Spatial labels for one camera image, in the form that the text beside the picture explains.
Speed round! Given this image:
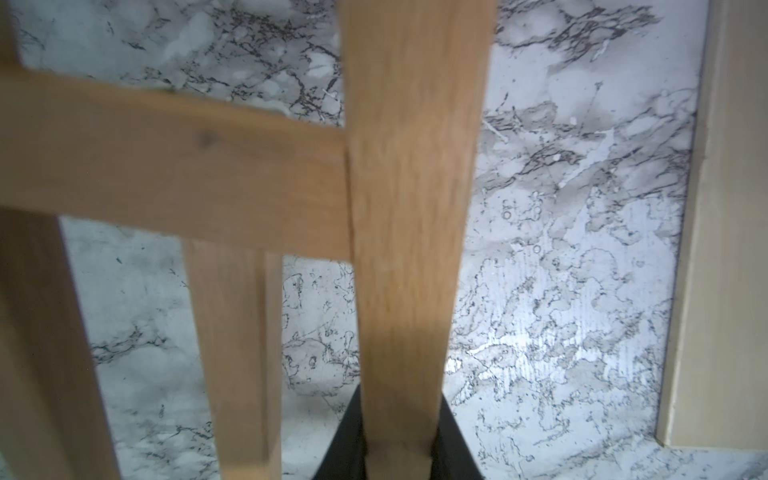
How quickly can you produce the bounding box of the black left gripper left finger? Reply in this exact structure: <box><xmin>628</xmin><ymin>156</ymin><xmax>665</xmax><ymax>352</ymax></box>
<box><xmin>313</xmin><ymin>386</ymin><xmax>366</xmax><ymax>480</ymax></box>

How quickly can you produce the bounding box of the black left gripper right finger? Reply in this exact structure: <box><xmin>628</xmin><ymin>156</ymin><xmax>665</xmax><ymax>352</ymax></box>
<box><xmin>430</xmin><ymin>397</ymin><xmax>483</xmax><ymax>480</ymax></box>

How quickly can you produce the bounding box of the light wooden board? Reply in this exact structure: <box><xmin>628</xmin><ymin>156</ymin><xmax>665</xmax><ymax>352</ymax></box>
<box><xmin>656</xmin><ymin>1</ymin><xmax>767</xmax><ymax>451</ymax></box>

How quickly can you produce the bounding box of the wooden easel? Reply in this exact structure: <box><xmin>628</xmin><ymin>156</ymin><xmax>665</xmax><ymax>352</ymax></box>
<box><xmin>1</xmin><ymin>1</ymin><xmax>497</xmax><ymax>479</ymax></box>

